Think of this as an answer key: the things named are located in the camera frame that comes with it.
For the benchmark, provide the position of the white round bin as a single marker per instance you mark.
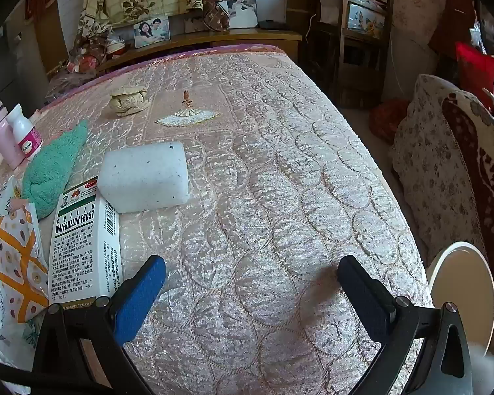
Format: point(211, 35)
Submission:
point(461, 279)

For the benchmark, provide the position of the white green striped medicine box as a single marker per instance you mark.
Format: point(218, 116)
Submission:
point(78, 247)

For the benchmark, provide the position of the dark wooden rack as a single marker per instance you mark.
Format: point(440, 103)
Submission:
point(354, 41)

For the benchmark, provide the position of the pink quilted mattress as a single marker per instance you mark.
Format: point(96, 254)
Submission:
point(271, 173)

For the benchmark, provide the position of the white bottle pink label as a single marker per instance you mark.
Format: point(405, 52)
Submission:
point(24, 135)

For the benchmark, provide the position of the green towel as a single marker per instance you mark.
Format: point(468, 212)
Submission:
point(53, 168)

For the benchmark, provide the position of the red orange plastic bag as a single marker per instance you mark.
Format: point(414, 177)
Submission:
point(385, 119)

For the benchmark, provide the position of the framed couple photo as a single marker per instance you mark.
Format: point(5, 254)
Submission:
point(151, 31)

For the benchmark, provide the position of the floral brown white blanket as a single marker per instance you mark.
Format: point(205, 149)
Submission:
point(436, 164)

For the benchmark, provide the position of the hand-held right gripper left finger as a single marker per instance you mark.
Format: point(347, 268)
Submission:
point(140, 296)

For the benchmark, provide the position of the floral fabric bundle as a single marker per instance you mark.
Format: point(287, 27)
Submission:
point(86, 53)

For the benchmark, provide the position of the wedding photo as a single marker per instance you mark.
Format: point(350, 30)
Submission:
point(242, 10)

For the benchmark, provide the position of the white orange patterned plastic bag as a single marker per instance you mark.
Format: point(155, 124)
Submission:
point(12, 263)

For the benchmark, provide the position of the framed picture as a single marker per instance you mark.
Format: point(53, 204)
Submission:
point(366, 18)

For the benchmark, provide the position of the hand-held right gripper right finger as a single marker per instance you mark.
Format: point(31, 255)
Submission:
point(362, 292)

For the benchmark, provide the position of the red cloth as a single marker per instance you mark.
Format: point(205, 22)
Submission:
point(477, 66)

